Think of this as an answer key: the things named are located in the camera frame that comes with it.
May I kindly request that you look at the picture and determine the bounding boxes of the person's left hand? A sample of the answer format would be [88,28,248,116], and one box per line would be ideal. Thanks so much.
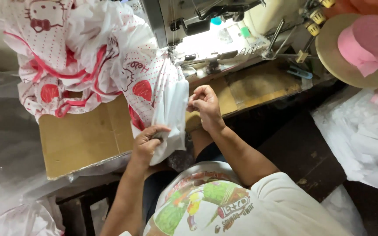
[131,125,172,166]

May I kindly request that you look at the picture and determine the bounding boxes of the person's right hand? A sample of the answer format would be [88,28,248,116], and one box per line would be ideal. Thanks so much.
[186,85,226,134]

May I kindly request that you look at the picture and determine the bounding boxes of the white red printed fabric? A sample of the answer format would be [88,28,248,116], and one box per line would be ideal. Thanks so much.
[0,0,190,166]

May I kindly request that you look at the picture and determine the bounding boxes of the industrial sewing machine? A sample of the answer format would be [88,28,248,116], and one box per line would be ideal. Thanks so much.
[139,0,337,83]

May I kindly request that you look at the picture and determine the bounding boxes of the dark shorts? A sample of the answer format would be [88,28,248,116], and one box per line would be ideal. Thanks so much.
[142,142,229,224]

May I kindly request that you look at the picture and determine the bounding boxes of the blue thread snips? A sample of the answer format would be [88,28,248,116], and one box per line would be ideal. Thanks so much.
[287,65,313,80]

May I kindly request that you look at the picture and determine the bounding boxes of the brown cardboard sheet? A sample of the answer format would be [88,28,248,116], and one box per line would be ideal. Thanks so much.
[38,93,136,180]

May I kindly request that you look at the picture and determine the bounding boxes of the white printed t-shirt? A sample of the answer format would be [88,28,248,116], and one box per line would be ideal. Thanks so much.
[118,161,354,236]

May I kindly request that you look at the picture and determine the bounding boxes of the tan round disc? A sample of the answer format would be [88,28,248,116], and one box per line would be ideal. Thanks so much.
[315,13,378,89]

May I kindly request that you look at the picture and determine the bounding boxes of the heap of white fabric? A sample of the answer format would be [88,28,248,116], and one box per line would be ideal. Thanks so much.
[311,82,378,202]

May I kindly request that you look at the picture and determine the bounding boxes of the pink ribbon roll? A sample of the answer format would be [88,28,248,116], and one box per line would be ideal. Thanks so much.
[337,15,378,78]

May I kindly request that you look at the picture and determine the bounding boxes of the clear plastic sheet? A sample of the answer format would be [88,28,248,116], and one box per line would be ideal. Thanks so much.
[0,69,134,221]

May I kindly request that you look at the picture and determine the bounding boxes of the white plastic bag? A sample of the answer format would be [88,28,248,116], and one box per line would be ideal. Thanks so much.
[0,196,65,236]

